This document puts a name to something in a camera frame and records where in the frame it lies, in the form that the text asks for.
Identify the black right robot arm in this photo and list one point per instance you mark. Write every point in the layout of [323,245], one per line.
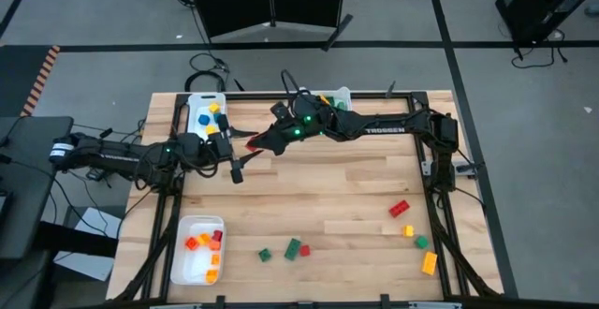
[398,128]

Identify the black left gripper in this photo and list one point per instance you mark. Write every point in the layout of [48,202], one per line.
[217,150]

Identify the black mat with hazard stripes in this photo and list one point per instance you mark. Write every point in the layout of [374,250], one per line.
[23,75]

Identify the small green block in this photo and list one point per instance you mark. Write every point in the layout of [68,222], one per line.
[265,254]
[422,242]

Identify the black folding screen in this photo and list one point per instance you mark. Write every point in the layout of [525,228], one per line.
[234,0]

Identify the black aluminium table frame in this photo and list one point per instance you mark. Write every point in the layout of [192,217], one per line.
[262,96]

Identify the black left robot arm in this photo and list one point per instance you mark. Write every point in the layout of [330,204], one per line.
[117,152]

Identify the black equipment cart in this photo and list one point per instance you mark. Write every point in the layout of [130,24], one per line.
[538,4]

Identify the small blue block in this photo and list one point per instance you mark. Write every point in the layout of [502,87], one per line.
[204,119]
[217,116]

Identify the black side desk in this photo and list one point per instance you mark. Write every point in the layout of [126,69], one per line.
[28,196]

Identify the narrow white plastic bin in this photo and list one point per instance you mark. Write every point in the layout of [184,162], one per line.
[199,105]

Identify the long yellow block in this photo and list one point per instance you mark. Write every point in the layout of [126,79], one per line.
[429,263]

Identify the small orange block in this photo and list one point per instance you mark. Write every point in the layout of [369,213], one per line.
[214,245]
[215,259]
[192,243]

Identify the large white plastic bin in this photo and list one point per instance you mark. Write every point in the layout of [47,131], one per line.
[194,267]

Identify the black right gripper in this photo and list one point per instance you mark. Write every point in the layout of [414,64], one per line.
[299,122]

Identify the small red block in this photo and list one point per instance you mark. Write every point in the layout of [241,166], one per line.
[304,250]
[252,145]
[217,235]

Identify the white sheet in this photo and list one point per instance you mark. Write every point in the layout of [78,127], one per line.
[100,225]

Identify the long red block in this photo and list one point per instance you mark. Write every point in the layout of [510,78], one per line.
[399,208]

